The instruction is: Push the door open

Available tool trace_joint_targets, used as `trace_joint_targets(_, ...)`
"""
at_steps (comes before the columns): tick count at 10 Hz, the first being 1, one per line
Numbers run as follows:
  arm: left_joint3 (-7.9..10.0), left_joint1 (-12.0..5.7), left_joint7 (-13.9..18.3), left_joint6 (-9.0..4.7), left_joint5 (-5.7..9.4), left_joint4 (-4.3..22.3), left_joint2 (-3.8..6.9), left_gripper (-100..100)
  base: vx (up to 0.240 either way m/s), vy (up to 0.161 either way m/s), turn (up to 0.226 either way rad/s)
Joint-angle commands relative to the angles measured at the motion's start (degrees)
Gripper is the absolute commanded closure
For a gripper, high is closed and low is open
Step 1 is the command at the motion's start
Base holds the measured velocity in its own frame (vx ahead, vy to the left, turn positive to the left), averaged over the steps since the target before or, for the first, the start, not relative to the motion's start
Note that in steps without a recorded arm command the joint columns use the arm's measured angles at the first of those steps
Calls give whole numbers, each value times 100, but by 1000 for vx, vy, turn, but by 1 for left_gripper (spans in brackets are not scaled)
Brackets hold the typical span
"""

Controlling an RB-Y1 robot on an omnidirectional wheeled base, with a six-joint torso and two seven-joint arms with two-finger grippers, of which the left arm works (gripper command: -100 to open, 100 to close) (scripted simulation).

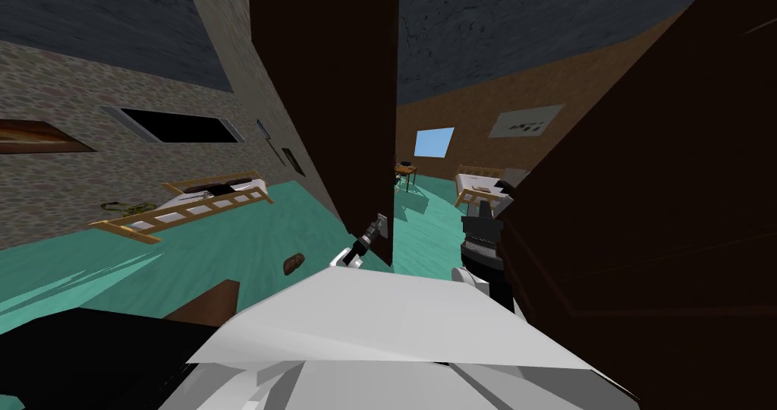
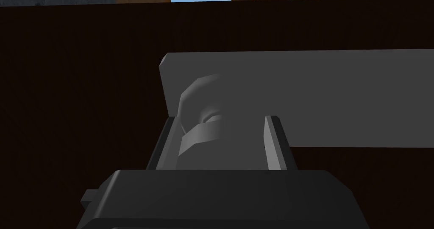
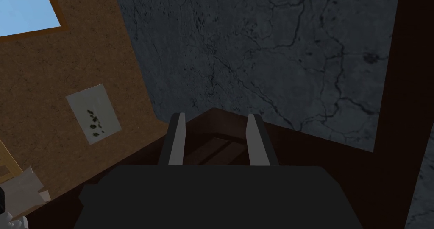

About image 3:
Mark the white picture with dark leaves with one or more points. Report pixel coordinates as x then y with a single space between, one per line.
94 114

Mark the window with brown frame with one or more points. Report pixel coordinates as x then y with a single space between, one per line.
23 8

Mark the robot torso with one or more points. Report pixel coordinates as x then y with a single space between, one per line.
20 195

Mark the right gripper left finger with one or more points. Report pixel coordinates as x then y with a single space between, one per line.
176 140

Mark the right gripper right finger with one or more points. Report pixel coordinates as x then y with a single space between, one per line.
258 140

